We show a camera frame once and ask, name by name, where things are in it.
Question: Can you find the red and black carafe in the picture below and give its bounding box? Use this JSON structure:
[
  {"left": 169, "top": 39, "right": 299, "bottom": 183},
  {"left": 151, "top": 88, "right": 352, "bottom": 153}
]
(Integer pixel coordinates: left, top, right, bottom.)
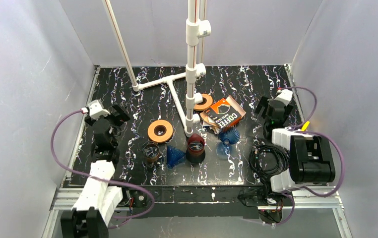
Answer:
[{"left": 186, "top": 133, "right": 206, "bottom": 164}]

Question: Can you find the aluminium frame rail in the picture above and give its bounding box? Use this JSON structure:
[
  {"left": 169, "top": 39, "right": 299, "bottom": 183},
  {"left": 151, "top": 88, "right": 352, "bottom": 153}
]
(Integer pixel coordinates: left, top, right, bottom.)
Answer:
[{"left": 42, "top": 185, "right": 352, "bottom": 238}]

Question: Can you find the white PVC pipe stand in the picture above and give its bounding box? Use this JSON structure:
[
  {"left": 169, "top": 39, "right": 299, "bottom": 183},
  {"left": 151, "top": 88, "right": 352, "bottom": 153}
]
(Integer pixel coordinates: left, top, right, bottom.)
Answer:
[{"left": 102, "top": 0, "right": 211, "bottom": 137}]

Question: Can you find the wooden ring dripper holder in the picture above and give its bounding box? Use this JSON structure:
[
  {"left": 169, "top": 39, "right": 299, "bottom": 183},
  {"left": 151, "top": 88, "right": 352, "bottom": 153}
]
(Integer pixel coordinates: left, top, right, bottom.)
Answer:
[{"left": 147, "top": 119, "right": 174, "bottom": 143}]

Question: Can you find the yellow marker pen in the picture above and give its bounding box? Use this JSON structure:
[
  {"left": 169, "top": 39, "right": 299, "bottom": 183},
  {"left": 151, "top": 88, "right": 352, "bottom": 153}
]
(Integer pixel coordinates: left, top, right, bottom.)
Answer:
[{"left": 301, "top": 121, "right": 310, "bottom": 131}]

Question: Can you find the orange coffee filter package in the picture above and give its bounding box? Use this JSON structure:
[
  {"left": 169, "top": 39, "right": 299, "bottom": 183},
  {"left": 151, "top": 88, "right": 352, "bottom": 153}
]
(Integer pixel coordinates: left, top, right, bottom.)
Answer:
[{"left": 200, "top": 95, "right": 246, "bottom": 134}]

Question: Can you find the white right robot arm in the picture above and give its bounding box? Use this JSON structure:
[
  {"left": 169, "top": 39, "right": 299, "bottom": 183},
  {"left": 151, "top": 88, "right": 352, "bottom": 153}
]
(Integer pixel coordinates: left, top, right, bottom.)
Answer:
[{"left": 255, "top": 96, "right": 336, "bottom": 193}]

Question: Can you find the coiled black cable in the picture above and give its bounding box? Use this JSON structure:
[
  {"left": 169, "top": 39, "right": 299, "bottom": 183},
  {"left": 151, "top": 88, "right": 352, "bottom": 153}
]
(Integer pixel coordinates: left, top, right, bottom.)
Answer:
[{"left": 249, "top": 145, "right": 290, "bottom": 183}]

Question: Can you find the clear glass brown cup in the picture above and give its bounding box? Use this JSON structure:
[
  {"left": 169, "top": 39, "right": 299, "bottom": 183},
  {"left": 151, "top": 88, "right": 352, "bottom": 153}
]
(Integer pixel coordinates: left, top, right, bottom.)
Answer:
[{"left": 142, "top": 142, "right": 164, "bottom": 166}]

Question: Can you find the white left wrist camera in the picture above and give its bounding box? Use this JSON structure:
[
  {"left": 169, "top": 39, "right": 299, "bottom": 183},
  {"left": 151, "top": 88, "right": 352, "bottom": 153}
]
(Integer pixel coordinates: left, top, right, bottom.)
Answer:
[{"left": 80, "top": 99, "right": 111, "bottom": 120}]

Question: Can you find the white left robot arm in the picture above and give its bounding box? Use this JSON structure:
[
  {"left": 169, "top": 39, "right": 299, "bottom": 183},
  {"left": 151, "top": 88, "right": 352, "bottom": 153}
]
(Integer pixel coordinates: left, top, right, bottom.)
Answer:
[{"left": 61, "top": 102, "right": 130, "bottom": 238}]

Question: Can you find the blue glass dripper cone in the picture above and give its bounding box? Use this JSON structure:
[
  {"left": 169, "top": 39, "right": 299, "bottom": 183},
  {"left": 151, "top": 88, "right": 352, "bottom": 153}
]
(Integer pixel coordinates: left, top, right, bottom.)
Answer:
[{"left": 167, "top": 145, "right": 186, "bottom": 169}]

